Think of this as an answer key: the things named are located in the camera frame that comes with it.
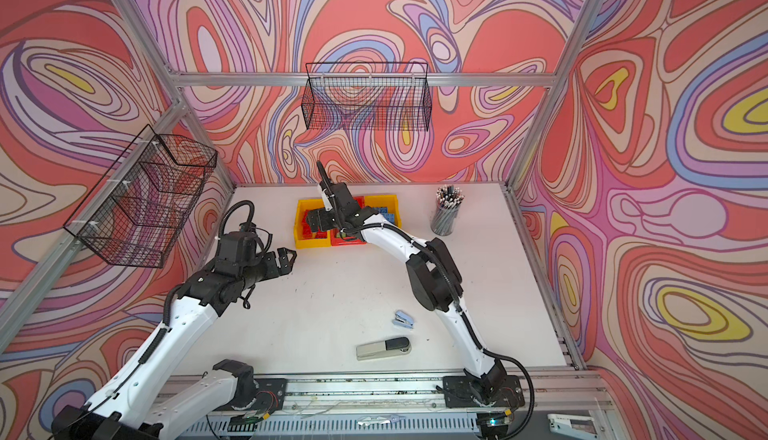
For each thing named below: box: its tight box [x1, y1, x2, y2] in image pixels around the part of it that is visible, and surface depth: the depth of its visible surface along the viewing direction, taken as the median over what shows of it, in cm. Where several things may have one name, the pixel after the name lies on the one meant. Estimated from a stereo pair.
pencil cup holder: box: [431, 184, 465, 236], surface depth 97 cm
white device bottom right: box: [547, 414, 599, 440], surface depth 70 cm
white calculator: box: [160, 416, 180, 440], surface depth 47 cm
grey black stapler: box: [356, 337, 412, 361], surface depth 80 cm
